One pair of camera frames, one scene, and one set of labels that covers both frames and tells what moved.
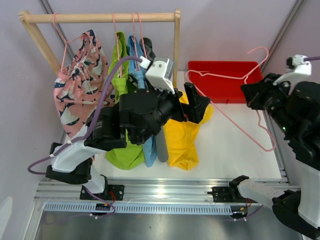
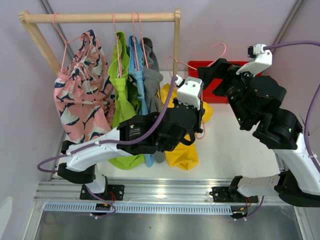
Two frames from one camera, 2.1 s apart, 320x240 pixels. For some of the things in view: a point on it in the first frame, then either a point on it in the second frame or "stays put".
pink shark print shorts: (78, 89) stays put
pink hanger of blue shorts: (134, 39) stays put
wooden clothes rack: (28, 20) stays put
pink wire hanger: (255, 142) to (172, 57)
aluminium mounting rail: (139, 191) stays put
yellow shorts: (181, 139) stays put
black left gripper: (193, 111) to (197, 127)
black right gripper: (254, 93) to (222, 68)
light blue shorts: (136, 70) stays put
